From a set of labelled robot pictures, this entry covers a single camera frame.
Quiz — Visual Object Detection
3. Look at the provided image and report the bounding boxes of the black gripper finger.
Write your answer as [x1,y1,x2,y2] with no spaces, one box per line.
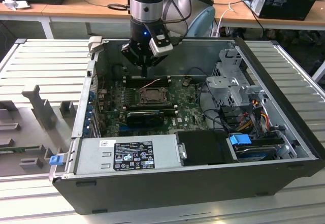
[144,55,166,79]
[120,43,146,79]

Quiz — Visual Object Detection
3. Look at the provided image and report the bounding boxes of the thin metal locking lever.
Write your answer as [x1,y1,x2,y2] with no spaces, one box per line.
[143,79,163,88]

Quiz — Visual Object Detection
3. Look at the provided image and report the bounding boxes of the metal socket cover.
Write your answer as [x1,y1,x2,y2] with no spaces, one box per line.
[138,87,169,105]

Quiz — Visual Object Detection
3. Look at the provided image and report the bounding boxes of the black drive bay cover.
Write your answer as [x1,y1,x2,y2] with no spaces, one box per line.
[175,130,240,168]

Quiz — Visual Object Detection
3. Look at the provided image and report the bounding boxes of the black RAM stick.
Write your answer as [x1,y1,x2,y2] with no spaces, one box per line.
[123,102,179,114]

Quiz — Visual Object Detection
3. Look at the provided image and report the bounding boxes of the green motherboard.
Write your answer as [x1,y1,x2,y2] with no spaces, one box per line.
[95,78,212,138]

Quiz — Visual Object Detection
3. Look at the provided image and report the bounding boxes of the black graphics card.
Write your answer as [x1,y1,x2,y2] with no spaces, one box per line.
[125,110,166,129]

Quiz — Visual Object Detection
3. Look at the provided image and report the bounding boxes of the pale blue teach pendant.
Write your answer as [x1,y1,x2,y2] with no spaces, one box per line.
[186,5,217,38]

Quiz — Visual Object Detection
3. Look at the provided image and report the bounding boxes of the wooden desk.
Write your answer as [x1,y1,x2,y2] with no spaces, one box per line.
[212,0,325,31]
[0,0,132,40]

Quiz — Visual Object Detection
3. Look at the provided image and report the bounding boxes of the metal disk bay cage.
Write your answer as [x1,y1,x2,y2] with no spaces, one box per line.
[205,48,266,109]

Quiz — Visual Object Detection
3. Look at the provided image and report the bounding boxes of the silver power supply unit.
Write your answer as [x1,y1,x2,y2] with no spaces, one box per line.
[74,134,183,176]

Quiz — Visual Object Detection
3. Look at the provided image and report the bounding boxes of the blue disk carrier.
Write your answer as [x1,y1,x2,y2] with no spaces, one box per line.
[228,133,252,153]

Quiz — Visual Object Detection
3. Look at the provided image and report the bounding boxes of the crumpled white paper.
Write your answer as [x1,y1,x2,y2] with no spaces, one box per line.
[2,0,31,11]

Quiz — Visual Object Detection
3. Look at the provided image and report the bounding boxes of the blue case latch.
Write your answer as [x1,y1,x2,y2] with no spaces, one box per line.
[49,154,63,166]

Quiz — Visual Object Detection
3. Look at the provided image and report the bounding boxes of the black open PC case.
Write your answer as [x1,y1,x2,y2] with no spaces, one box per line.
[48,36,325,216]

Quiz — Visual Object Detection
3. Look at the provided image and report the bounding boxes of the hard disk drive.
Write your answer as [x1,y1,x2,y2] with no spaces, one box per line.
[235,145,278,163]

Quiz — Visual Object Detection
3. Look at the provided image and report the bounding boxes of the black desktop computer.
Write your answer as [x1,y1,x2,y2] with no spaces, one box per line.
[240,0,319,21]

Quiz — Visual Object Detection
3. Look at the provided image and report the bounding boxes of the green RAM stick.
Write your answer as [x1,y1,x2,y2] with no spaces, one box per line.
[0,146,41,155]

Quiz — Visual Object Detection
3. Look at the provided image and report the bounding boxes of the white table leg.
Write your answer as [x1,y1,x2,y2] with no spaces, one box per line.
[311,61,325,83]

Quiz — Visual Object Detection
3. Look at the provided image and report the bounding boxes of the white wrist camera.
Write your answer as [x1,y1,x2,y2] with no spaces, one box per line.
[148,24,174,58]

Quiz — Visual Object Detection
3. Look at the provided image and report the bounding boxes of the grey case hinge bracket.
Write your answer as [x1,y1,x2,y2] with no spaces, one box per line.
[87,36,103,62]

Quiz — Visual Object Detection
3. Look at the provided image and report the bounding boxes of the white cable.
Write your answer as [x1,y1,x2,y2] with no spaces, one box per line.
[210,2,235,37]

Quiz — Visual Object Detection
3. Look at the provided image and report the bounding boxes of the black power cable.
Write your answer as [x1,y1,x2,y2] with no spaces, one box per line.
[240,0,265,29]

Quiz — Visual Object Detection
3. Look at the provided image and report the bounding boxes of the red yellow wire bundle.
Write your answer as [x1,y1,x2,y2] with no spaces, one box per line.
[238,111,270,134]

